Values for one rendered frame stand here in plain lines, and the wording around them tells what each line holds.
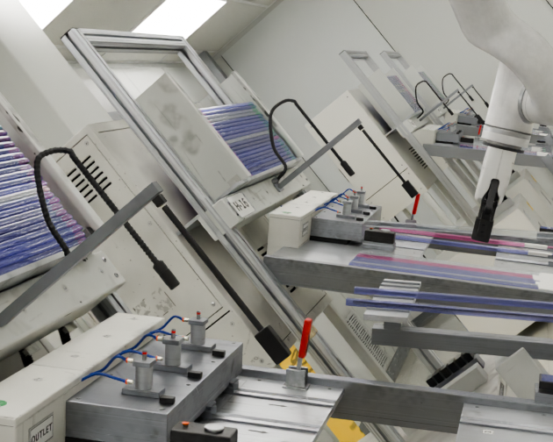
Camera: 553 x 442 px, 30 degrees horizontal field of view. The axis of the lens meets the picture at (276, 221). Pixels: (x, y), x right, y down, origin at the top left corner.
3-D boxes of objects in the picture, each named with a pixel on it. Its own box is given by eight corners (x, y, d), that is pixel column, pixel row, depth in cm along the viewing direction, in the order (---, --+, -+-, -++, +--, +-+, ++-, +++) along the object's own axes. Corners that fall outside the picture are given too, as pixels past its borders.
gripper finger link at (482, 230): (479, 203, 188) (470, 238, 189) (479, 204, 185) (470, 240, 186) (497, 207, 187) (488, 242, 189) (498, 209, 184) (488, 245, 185)
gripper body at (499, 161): (484, 135, 192) (469, 194, 194) (484, 137, 182) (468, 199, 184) (524, 144, 191) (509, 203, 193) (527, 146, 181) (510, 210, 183)
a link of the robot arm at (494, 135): (484, 124, 192) (480, 139, 192) (484, 124, 183) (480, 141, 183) (530, 133, 190) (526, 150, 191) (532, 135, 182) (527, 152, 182)
